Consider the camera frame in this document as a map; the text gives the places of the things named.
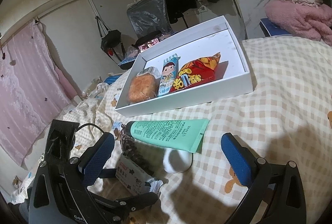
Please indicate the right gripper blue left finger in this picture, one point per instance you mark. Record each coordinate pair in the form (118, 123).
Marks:
(94, 158)

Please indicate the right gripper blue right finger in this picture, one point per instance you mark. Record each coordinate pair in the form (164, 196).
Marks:
(242, 161)

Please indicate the dark tortoiseshell hair claw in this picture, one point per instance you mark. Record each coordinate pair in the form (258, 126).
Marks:
(130, 150)

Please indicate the white cow-print biscuit pack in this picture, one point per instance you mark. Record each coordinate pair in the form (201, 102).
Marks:
(135, 179)

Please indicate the mint green cream tube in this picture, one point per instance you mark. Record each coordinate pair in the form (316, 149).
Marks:
(179, 134)

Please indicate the white earbuds case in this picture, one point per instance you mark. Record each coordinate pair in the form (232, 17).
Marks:
(176, 161)

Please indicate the orange bread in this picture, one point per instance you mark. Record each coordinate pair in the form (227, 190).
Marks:
(144, 86)

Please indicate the red yellow snack bag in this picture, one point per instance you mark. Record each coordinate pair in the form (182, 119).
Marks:
(197, 72)

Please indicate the blue cartoon lollipop pack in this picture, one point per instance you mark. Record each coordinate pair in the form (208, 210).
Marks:
(168, 74)

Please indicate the pink curtain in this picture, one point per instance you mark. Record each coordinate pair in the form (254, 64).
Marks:
(33, 90)

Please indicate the white shallow cardboard box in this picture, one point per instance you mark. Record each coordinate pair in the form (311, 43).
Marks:
(203, 40)

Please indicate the black bag on tripod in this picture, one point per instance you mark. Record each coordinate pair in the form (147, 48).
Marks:
(110, 39)

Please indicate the smartphone with lit screen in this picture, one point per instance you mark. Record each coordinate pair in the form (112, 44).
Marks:
(148, 44)

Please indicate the blue book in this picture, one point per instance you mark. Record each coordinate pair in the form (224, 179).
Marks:
(270, 29)

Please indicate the pink fleece blanket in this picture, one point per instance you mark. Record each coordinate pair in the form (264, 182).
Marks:
(312, 23)

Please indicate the dark plastic wrapped panel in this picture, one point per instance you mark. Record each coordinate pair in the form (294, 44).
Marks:
(147, 16)

